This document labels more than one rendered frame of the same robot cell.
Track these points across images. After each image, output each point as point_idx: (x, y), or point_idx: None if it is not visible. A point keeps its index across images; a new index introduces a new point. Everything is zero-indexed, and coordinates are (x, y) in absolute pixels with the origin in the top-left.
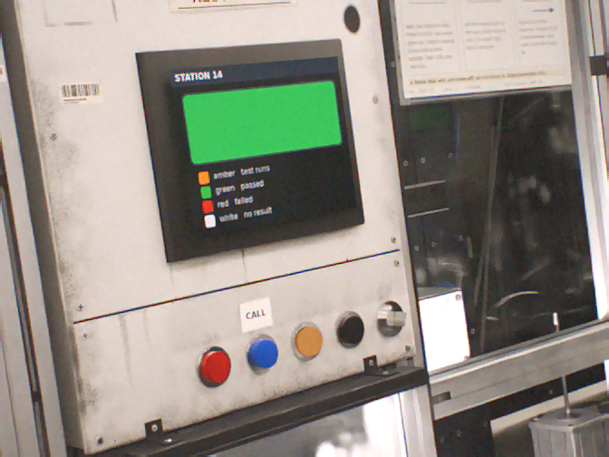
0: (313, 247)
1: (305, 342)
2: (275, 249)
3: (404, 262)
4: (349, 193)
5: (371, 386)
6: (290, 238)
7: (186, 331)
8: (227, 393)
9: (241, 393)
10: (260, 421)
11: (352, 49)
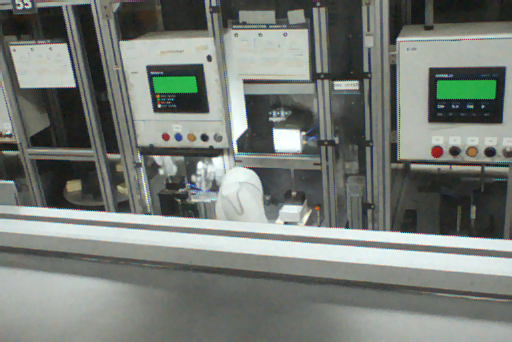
0: (194, 115)
1: (188, 137)
2: (183, 114)
3: (227, 124)
4: (199, 105)
5: (199, 153)
6: (186, 112)
7: (159, 127)
8: (169, 143)
9: (173, 144)
10: (167, 152)
11: (208, 66)
